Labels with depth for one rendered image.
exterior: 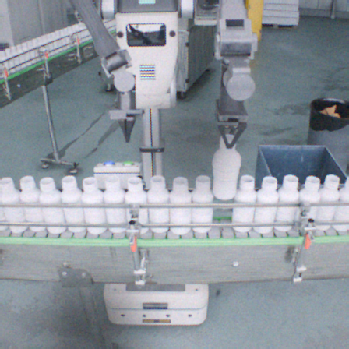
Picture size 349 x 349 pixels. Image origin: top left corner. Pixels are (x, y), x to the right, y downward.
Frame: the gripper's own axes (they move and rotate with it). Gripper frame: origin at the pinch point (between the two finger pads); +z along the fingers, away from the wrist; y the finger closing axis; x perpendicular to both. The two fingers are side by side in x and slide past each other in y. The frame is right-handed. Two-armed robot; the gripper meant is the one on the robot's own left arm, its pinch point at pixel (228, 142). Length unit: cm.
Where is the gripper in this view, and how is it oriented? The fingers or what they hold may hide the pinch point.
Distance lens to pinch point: 89.7
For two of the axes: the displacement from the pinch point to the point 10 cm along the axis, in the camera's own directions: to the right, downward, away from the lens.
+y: -0.1, -5.3, 8.4
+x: -10.0, 0.0, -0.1
